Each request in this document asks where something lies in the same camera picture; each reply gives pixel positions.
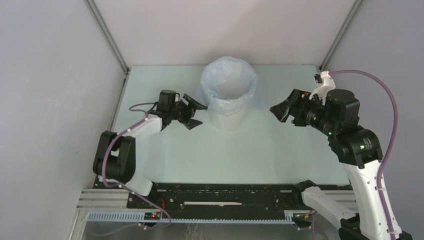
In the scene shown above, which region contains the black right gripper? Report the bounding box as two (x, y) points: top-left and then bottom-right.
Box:
(269, 87), (337, 137)

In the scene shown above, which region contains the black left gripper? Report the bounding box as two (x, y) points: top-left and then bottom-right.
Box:
(169, 94), (208, 130)

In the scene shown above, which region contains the light blue plastic trash bag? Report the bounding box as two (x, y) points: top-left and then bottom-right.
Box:
(194, 56), (265, 116)

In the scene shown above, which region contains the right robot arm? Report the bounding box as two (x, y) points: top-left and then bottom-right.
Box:
(270, 89), (412, 240)

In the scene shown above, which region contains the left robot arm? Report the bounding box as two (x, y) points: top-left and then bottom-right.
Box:
(92, 89), (207, 208)

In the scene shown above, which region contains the white faceted trash bin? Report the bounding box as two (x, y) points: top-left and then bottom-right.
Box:
(208, 79), (248, 132)

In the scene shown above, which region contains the small electronics board with leds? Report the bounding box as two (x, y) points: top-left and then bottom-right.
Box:
(143, 211), (162, 221)

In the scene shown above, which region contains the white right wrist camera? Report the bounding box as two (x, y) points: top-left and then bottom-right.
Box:
(309, 71), (336, 100)

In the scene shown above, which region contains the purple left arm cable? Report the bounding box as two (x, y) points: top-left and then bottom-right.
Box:
(100, 101), (173, 229)

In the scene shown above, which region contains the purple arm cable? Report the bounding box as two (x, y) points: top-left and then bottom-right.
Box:
(327, 69), (399, 240)
(100, 101), (173, 229)

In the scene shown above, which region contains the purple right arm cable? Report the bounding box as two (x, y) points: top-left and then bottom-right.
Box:
(327, 69), (399, 240)

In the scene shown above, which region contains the right aluminium frame post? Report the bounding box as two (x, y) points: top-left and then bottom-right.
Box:
(318, 0), (365, 71)

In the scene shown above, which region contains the aluminium frame post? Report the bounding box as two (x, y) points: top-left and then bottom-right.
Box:
(318, 0), (365, 71)
(84, 0), (130, 75)

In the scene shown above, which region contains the left aluminium frame post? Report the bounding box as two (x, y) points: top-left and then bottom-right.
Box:
(84, 0), (130, 75)

